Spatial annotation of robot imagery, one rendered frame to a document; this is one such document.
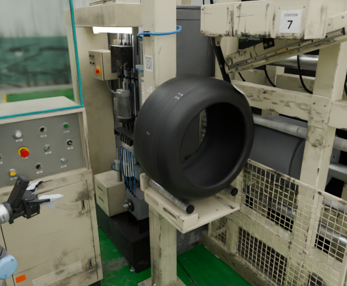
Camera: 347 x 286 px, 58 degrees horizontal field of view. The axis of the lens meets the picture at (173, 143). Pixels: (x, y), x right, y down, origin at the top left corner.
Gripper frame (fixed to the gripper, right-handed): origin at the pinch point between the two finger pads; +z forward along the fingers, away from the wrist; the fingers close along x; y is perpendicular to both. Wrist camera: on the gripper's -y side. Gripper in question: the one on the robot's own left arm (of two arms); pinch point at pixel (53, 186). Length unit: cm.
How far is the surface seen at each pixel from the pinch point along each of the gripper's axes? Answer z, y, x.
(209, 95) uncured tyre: 50, -41, 38
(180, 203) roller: 41, 10, 37
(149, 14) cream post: 59, -67, -6
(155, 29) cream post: 59, -61, -1
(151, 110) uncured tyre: 37, -31, 19
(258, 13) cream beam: 71, -73, 43
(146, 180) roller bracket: 49, 14, 9
